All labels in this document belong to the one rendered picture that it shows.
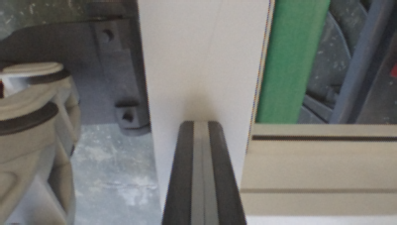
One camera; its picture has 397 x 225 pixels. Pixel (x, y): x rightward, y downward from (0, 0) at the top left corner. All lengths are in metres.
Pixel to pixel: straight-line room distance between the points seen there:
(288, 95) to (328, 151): 0.06
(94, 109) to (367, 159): 1.00
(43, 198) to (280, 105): 0.36
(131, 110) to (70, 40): 0.36
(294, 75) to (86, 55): 0.88
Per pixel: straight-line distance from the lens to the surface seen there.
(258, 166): 0.17
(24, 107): 0.57
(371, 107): 0.62
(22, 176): 0.36
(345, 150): 0.21
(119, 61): 0.90
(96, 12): 0.89
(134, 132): 1.02
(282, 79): 0.17
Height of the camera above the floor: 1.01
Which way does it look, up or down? 62 degrees down
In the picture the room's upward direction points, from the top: 180 degrees clockwise
